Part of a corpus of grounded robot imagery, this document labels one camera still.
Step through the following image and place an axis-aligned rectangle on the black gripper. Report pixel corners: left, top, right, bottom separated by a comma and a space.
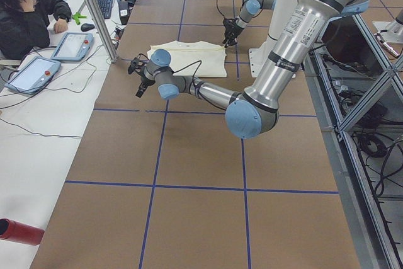
223, 18, 243, 47
128, 56, 156, 97

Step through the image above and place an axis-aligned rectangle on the cream long-sleeve printed shirt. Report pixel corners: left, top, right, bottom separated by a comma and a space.
147, 40, 227, 77

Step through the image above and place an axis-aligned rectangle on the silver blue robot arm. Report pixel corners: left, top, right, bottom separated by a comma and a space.
222, 0, 276, 48
128, 0, 369, 139

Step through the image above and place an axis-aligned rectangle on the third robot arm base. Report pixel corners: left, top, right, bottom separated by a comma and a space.
372, 10, 402, 44

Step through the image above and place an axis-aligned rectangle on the far blue teach pendant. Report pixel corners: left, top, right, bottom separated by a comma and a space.
50, 32, 94, 62

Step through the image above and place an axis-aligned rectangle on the blue teach pendant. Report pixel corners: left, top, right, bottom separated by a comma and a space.
50, 32, 94, 62
4, 56, 61, 94

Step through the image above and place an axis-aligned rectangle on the black computer mouse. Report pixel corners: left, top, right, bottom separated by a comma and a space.
80, 23, 95, 32

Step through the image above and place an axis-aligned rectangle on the black keyboard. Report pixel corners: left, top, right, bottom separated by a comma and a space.
96, 0, 114, 19

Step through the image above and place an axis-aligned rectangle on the green plastic part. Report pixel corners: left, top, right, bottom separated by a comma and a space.
72, 12, 87, 25

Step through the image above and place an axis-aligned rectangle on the near blue teach pendant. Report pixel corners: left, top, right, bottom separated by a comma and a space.
4, 56, 61, 94

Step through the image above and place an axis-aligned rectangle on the person in black jacket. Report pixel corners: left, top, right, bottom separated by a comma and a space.
1, 0, 72, 60

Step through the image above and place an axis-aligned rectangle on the red cylindrical bottle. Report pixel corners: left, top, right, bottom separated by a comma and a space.
1, 219, 45, 246

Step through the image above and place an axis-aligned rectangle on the aluminium frame post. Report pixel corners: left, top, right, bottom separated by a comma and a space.
84, 0, 118, 63

